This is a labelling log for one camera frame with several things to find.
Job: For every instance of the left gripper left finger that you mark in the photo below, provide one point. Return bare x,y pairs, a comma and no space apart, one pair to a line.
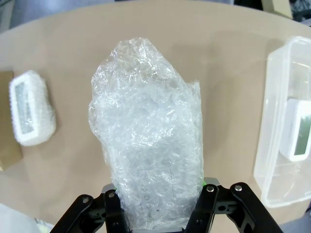
111,211

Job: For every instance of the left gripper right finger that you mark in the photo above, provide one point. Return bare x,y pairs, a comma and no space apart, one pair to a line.
206,206

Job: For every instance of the bubble-wrapped clock with hidden display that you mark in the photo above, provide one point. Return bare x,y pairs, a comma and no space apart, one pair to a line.
145,126

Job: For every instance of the unwrapped white digital clock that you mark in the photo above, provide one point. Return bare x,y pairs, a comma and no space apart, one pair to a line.
298,131

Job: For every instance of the bubble-wrapped clock with visible display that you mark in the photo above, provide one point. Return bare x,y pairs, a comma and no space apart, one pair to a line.
31,109

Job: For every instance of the white slotted mounting plate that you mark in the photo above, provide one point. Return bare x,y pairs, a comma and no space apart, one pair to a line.
14,218

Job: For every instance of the clear plastic bin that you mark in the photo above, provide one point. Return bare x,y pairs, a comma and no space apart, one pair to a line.
272,121

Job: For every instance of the brown cardboard box with flap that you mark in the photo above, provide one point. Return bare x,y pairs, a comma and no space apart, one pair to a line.
7,155

